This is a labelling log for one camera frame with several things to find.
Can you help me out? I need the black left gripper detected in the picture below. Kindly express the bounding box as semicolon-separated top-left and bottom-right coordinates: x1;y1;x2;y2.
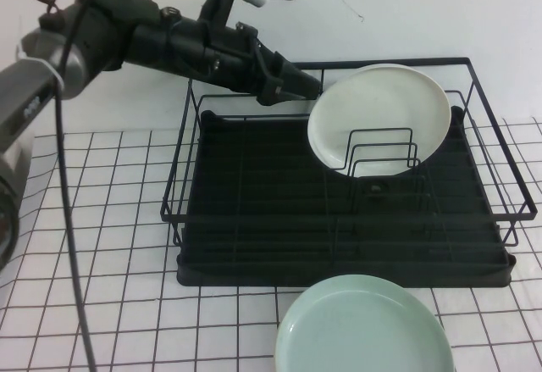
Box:
202;26;325;107

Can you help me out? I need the black wire dish rack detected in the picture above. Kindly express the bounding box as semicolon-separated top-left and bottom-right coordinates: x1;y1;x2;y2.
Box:
159;56;538;248

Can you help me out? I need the white black-grid tablecloth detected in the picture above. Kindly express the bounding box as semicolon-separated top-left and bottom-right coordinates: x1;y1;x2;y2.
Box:
0;117;542;372

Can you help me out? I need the white round plate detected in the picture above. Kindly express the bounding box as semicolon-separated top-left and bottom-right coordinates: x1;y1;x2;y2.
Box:
307;63;451;177

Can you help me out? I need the white zip tie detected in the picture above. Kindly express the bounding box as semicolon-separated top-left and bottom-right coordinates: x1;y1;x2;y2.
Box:
16;45;65;93

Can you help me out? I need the thick black cable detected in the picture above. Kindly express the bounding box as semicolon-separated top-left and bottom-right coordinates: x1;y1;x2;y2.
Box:
53;0;301;372

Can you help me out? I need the pale green round plate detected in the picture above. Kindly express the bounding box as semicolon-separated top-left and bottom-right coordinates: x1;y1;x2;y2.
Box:
274;274;456;372

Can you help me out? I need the black plastic drip tray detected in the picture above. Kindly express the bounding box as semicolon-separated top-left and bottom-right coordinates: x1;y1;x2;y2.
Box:
176;107;517;289

